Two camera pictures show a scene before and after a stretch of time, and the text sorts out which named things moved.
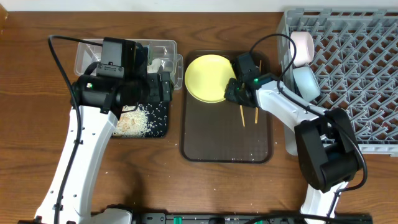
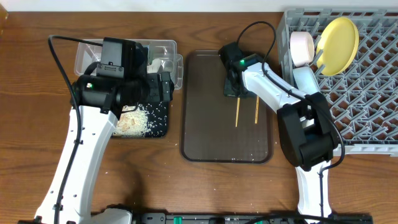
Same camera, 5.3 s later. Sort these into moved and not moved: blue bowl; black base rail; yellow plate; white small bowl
Moved: yellow plate
Not moved: blue bowl; black base rail; white small bowl
